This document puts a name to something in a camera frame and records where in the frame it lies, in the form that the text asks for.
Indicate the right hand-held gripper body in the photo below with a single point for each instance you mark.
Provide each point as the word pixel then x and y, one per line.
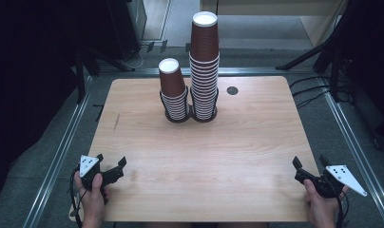
pixel 342 175

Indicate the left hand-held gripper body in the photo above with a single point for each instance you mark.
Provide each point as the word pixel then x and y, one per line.
pixel 87 164

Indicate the tall stack of brown cups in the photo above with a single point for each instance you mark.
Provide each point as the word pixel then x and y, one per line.
pixel 204 63

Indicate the person's left hand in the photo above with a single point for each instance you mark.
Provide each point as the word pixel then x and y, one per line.
pixel 93 199

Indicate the person's right hand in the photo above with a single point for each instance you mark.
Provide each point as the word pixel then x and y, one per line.
pixel 321 207

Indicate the black metal stand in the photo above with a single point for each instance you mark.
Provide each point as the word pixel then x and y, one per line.
pixel 80 76

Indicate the short stack of brown cups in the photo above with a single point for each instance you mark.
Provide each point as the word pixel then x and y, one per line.
pixel 172 85

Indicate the dark round table grommet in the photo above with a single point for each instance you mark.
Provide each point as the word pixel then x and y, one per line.
pixel 232 90

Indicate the black tripod stand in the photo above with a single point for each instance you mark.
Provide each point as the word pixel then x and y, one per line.
pixel 307 57

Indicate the black cabinet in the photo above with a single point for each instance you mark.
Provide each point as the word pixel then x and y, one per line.
pixel 126 28

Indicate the beige counter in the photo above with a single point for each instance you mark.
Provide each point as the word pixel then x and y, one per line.
pixel 320 22

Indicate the metal floor rail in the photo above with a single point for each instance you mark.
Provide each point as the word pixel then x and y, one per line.
pixel 58 158
pixel 253 71
pixel 355 148

